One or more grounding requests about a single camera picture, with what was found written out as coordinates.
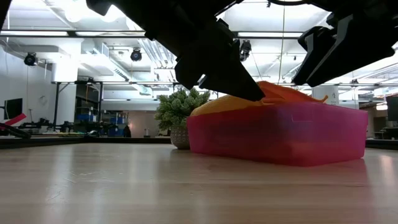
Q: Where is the black ceiling spotlight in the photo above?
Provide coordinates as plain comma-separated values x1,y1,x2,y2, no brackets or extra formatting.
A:
239,39,252,62
24,52,38,67
129,48,143,62

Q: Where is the pink translucent plastic bin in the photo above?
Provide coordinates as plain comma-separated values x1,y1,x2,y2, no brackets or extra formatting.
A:
186,101,369,167

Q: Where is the orange microfiber towel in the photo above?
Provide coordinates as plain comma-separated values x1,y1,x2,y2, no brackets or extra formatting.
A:
190,80,329,118

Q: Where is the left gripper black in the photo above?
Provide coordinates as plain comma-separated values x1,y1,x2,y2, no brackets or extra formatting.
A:
86,0,266,102

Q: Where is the blue storage bin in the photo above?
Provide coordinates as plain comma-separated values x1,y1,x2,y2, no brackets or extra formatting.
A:
75,113,98,123
108,116,130,137

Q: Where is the red slanted bar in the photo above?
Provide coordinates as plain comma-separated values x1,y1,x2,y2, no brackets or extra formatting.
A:
0,113,27,129

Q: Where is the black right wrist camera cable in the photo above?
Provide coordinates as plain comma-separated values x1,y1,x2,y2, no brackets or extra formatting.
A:
267,0,312,6

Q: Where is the black monitor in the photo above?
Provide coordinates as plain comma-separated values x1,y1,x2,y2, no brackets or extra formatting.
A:
3,98,24,121

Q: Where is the black shelving rack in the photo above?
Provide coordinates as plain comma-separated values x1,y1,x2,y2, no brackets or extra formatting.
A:
51,80,104,129

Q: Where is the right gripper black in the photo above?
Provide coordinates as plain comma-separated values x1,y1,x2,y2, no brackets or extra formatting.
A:
292,0,398,88

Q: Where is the small green artificial plant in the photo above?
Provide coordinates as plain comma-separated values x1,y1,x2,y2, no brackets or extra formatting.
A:
154,86,211,151

